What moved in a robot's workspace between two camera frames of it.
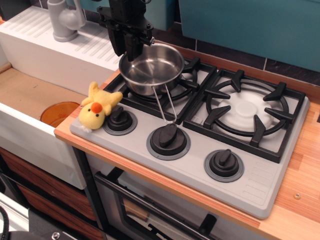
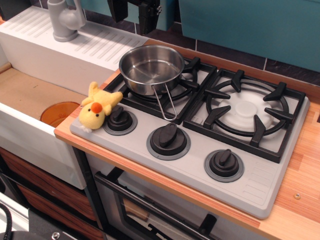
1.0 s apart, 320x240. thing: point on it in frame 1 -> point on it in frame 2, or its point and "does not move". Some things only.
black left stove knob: (120, 122) does not move
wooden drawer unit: (56, 199) does not move
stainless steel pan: (158, 72) does not move
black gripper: (127, 16) -> (149, 11)
